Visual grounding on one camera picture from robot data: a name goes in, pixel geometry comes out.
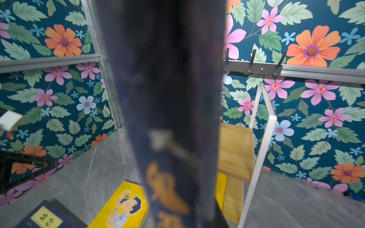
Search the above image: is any dark blue paperback book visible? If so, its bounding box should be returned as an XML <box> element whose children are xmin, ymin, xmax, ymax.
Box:
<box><xmin>96</xmin><ymin>1</ymin><xmax>228</xmax><ymax>228</ymax></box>

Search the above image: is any yellow cartoon boy book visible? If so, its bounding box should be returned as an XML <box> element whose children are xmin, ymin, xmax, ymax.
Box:
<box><xmin>89</xmin><ymin>181</ymin><xmax>149</xmax><ymax>228</ymax></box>

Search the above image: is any yellow book on lower shelf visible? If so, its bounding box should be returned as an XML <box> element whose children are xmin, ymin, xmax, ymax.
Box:
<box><xmin>215</xmin><ymin>173</ymin><xmax>228</xmax><ymax>210</ymax></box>

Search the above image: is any navy book yellow label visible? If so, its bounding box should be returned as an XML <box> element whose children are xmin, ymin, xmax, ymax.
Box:
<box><xmin>15</xmin><ymin>199</ymin><xmax>87</xmax><ymax>228</ymax></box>

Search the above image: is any white frame wooden bookshelf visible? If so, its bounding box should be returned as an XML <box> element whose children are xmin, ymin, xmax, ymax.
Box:
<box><xmin>218</xmin><ymin>83</ymin><xmax>277</xmax><ymax>228</ymax></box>

